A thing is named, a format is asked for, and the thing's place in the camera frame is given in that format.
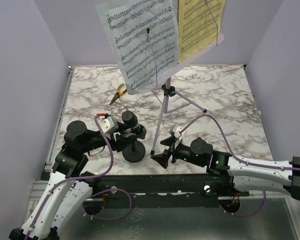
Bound black microphone desk stand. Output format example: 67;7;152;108
122;129;146;163

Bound black microphone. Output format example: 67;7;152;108
121;110;147;140

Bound lilac perforated music stand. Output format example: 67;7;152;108
129;0;225;154

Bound white sheet music page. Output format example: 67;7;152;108
95;0;179;95

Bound yellow sheet music page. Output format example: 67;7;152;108
178;0;226;62

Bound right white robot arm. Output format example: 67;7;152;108
151;136;300;201

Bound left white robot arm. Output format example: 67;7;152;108
8;114;126;240

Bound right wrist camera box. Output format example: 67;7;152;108
170;124;183;144

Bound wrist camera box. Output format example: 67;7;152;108
96;113;119;135
170;124;183;144

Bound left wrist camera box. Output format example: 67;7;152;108
96;113;119;135

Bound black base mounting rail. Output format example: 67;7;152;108
82;171;238;213

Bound yellow handled pliers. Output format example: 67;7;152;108
109;83;127;105

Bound aluminium extrusion rail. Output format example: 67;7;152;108
29;180;49;201

